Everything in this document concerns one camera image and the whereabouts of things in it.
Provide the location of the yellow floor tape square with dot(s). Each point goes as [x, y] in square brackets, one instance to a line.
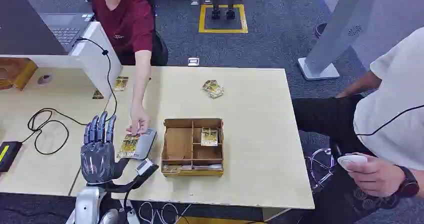
[222, 30]

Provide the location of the gold card in sleeve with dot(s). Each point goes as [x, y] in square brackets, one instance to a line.
[120, 83]

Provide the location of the black robot legs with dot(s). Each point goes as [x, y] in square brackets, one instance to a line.
[221, 4]

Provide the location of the black device with yellow stripe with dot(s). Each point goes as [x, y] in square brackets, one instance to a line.
[8, 154]

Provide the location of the white handheld controller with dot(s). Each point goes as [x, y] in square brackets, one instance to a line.
[351, 159]

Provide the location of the silver floor socket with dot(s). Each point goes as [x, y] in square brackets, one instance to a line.
[194, 2]
[193, 62]

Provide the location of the grey laptop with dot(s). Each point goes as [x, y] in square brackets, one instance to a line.
[30, 27]

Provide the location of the person in white top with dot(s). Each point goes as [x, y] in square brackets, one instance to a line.
[394, 100]

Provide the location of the gold card with white border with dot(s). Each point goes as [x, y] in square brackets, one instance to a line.
[209, 137]

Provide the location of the person's hand across desk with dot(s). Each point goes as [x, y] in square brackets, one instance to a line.
[138, 120]

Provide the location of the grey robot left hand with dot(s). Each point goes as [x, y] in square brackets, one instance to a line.
[97, 159]

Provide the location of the wooden card box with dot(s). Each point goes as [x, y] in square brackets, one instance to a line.
[180, 146]

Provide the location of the loose pile of gold cards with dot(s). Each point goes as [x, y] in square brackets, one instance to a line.
[213, 89]

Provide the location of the pale wooden desk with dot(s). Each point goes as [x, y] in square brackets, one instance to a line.
[251, 133]

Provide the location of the seated person's hand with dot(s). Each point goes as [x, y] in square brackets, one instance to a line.
[374, 177]

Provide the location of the brown wooden case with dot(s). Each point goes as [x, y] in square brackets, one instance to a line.
[15, 72]

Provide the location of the grey flat tray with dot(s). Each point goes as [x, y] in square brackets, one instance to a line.
[145, 144]

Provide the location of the gold printed card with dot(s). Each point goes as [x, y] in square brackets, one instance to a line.
[128, 145]

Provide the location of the round grey puck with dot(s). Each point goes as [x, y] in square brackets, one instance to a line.
[44, 79]

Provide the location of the white floor stand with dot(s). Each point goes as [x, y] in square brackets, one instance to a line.
[338, 30]

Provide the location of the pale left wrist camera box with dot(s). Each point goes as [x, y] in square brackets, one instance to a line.
[144, 166]

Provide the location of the person in red top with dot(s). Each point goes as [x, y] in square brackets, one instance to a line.
[127, 20]

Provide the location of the dark shoe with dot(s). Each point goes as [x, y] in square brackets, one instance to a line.
[319, 30]

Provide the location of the row of stacked cards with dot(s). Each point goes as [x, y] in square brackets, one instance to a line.
[198, 166]

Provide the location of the white desk partition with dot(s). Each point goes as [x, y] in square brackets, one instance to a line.
[96, 57]

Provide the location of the small dark gold card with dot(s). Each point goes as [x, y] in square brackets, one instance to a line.
[97, 95]

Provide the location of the black wrist watch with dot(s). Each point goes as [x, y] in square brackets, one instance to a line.
[409, 182]

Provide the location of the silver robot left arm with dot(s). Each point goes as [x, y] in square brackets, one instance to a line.
[86, 204]

